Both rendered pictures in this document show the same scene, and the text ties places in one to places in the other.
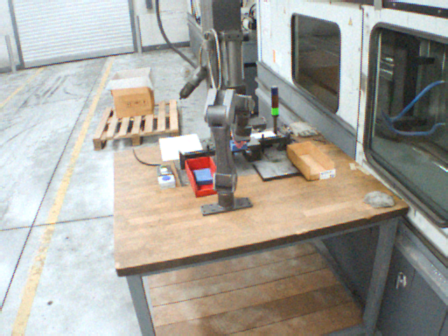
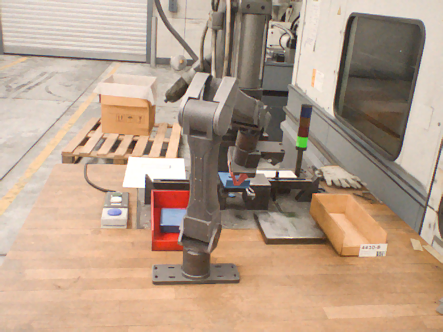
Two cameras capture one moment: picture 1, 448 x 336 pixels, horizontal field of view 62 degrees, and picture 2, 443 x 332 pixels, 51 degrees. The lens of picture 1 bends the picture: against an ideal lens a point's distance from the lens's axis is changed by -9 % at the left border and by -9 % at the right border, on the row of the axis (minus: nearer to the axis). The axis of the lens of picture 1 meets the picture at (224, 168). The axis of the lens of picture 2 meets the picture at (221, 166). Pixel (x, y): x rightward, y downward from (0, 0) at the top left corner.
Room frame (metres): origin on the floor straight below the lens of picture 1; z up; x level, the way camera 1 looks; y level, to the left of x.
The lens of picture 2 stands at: (0.41, -0.07, 1.51)
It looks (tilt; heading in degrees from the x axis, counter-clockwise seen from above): 20 degrees down; 2
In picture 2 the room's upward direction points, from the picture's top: 5 degrees clockwise
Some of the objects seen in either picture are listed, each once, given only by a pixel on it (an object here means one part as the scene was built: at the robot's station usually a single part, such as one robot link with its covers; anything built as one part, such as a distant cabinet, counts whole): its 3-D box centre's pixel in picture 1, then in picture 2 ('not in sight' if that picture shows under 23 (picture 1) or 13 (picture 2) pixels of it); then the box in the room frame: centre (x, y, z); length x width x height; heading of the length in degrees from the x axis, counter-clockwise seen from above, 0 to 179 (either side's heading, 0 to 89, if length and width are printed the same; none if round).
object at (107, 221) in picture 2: (167, 184); (114, 222); (1.55, 0.25, 0.90); 0.07 x 0.07 x 0.06; 12
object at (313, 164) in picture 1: (310, 161); (345, 224); (1.63, -0.39, 0.93); 0.25 x 0.13 x 0.08; 12
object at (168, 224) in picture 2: (203, 175); (173, 217); (1.58, 0.09, 0.92); 0.15 x 0.07 x 0.03; 9
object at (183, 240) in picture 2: (224, 182); (198, 233); (1.34, 0.00, 1.00); 0.09 x 0.06 x 0.06; 69
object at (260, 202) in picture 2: (237, 152); (234, 192); (1.76, -0.07, 0.94); 0.20 x 0.10 x 0.07; 102
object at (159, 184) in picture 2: (200, 156); (177, 188); (1.72, 0.11, 0.95); 0.15 x 0.03 x 0.10; 102
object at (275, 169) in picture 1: (276, 169); (288, 226); (1.61, -0.23, 0.91); 0.17 x 0.16 x 0.02; 102
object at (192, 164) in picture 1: (203, 175); (173, 218); (1.56, 0.09, 0.93); 0.25 x 0.12 x 0.06; 12
